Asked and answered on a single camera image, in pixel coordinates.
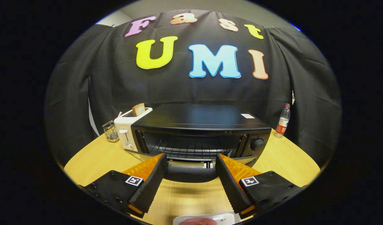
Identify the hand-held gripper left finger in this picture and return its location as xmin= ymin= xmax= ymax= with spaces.
xmin=82 ymin=152 xmax=169 ymax=218

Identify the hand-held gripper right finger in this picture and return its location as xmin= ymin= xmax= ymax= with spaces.
xmin=215 ymin=153 xmax=304 ymax=219

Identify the white rectangular plate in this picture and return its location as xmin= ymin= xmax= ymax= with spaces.
xmin=173 ymin=211 xmax=242 ymax=225

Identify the glass toaster oven door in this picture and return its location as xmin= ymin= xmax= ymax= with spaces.
xmin=124 ymin=148 xmax=259 ymax=183

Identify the pink ham slice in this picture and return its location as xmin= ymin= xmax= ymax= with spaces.
xmin=180 ymin=218 xmax=217 ymax=225

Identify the black toaster oven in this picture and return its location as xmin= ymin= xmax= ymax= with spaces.
xmin=124 ymin=104 xmax=272 ymax=183

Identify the black oven knob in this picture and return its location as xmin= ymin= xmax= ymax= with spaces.
xmin=250 ymin=137 xmax=266 ymax=152

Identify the white pop-up toaster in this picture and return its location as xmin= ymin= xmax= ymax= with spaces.
xmin=114 ymin=107 xmax=153 ymax=152

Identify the brown bread slice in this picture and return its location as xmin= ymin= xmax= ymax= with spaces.
xmin=132 ymin=103 xmax=146 ymax=117

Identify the clear water bottle red label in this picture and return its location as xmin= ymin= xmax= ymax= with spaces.
xmin=274 ymin=103 xmax=291 ymax=138

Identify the metal wire oven rack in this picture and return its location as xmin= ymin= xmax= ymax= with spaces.
xmin=160 ymin=145 xmax=232 ymax=160

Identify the wire mesh holder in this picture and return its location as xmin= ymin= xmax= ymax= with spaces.
xmin=102 ymin=121 xmax=119 ymax=143

